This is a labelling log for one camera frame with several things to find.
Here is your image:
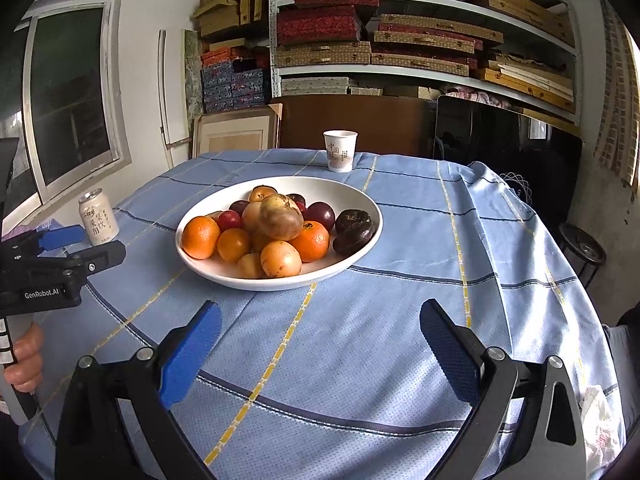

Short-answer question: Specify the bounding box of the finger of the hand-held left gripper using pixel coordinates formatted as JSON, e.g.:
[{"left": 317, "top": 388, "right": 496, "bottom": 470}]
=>
[
  {"left": 60, "top": 240, "right": 126, "bottom": 277},
  {"left": 7, "top": 225, "right": 86, "bottom": 256}
]

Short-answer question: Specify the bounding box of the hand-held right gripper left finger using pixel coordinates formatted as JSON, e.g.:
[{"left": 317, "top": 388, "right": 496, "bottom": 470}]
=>
[{"left": 55, "top": 301, "right": 223, "bottom": 480}]

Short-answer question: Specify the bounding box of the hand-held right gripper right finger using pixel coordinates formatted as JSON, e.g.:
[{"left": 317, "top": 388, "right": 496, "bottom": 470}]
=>
[{"left": 419, "top": 298, "right": 588, "bottom": 480}]

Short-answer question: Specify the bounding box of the tangerine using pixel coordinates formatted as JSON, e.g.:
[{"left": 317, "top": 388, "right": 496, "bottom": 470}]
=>
[
  {"left": 289, "top": 220, "right": 331, "bottom": 263},
  {"left": 181, "top": 215, "right": 221, "bottom": 260}
]

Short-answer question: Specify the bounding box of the small yellow-brown fruit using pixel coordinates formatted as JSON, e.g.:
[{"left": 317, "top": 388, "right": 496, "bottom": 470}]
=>
[{"left": 237, "top": 253, "right": 265, "bottom": 279}]

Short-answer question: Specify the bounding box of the white ceramic bowl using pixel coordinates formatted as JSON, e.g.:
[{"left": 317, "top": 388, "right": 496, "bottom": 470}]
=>
[{"left": 175, "top": 176, "right": 384, "bottom": 292}]

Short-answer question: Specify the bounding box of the dark purple passion fruit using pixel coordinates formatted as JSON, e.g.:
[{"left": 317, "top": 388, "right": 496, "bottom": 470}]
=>
[
  {"left": 335, "top": 209, "right": 375, "bottom": 233},
  {"left": 332, "top": 224, "right": 376, "bottom": 256}
]

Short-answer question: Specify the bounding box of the yellow-brown passion fruit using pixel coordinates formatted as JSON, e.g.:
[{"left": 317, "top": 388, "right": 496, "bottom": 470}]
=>
[{"left": 259, "top": 194, "right": 304, "bottom": 241}]

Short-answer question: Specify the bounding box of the person's left hand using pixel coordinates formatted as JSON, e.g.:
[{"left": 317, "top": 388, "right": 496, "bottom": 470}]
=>
[{"left": 2, "top": 322, "right": 45, "bottom": 393}]

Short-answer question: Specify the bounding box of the white drink can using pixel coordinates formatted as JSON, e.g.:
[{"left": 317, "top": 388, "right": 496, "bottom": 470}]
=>
[{"left": 78, "top": 188, "right": 120, "bottom": 247}]

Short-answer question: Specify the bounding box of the blue striped tablecloth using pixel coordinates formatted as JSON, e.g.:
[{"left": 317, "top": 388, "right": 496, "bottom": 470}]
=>
[{"left": 17, "top": 149, "right": 626, "bottom": 480}]

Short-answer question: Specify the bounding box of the white framed window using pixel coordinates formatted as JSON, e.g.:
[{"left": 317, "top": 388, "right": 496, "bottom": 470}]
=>
[{"left": 0, "top": 0, "right": 133, "bottom": 221}]

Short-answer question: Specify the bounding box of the grey-blue cloth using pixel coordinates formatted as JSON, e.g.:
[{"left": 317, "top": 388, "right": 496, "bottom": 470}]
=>
[{"left": 602, "top": 322, "right": 631, "bottom": 391}]

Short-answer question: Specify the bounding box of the crumpled white tissue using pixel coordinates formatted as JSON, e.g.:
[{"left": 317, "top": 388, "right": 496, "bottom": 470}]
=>
[{"left": 580, "top": 385, "right": 626, "bottom": 471}]

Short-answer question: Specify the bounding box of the black round stool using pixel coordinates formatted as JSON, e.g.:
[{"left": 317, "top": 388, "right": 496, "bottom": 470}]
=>
[{"left": 557, "top": 222, "right": 608, "bottom": 291}]

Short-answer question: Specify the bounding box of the white wooden strip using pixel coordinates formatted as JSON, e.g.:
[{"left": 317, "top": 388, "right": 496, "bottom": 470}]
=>
[{"left": 157, "top": 30, "right": 176, "bottom": 168}]

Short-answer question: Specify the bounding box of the grey marbled slab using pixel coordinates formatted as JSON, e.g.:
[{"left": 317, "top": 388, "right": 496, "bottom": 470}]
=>
[{"left": 184, "top": 30, "right": 206, "bottom": 133}]

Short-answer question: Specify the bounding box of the stack of blue patterned boxes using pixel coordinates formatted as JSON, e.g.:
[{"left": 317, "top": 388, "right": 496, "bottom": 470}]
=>
[{"left": 200, "top": 47, "right": 273, "bottom": 113}]

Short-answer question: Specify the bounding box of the large black screen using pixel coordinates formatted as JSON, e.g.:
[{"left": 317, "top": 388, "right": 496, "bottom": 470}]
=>
[{"left": 432, "top": 94, "right": 583, "bottom": 231}]

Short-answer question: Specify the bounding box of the white paper cup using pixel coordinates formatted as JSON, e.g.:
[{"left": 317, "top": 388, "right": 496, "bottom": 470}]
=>
[{"left": 323, "top": 130, "right": 359, "bottom": 173}]

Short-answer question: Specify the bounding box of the brown wooden board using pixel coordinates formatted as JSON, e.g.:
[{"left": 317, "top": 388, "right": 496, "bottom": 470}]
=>
[{"left": 277, "top": 95, "right": 438, "bottom": 158}]

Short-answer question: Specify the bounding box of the pink floral cloth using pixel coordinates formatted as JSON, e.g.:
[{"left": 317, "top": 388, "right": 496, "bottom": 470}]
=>
[{"left": 445, "top": 87, "right": 511, "bottom": 108}]

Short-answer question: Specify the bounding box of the white metal shelf rack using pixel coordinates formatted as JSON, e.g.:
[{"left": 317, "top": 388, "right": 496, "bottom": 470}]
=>
[{"left": 267, "top": 0, "right": 583, "bottom": 128}]

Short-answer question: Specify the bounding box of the stack of yellow wooden boxes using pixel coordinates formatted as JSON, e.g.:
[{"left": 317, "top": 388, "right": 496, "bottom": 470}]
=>
[
  {"left": 462, "top": 0, "right": 576, "bottom": 46},
  {"left": 472, "top": 55, "right": 576, "bottom": 113}
]

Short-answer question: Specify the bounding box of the row of pale woven boxes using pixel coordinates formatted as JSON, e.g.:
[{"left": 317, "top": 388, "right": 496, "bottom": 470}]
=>
[{"left": 280, "top": 76, "right": 386, "bottom": 97}]

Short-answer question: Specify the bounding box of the wide woven brown box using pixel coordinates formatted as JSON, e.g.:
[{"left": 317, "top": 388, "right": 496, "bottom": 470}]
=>
[{"left": 276, "top": 42, "right": 373, "bottom": 67}]

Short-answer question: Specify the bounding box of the bright side window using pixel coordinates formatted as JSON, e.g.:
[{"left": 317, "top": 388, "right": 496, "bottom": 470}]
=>
[{"left": 622, "top": 30, "right": 640, "bottom": 191}]

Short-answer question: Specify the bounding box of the stack of woven brown boxes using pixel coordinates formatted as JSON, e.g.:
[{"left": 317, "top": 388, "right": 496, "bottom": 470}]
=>
[{"left": 370, "top": 12, "right": 505, "bottom": 77}]

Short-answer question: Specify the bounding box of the large red patterned box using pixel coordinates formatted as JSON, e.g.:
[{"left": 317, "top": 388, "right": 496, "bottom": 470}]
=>
[{"left": 276, "top": 6, "right": 363, "bottom": 46}]

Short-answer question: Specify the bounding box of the flat red patterned box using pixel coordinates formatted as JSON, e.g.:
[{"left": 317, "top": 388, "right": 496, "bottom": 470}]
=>
[{"left": 295, "top": 0, "right": 381, "bottom": 8}]

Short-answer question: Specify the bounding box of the light wooden picture frame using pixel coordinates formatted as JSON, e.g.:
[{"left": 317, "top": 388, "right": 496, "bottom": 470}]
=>
[{"left": 192, "top": 103, "right": 283, "bottom": 158}]

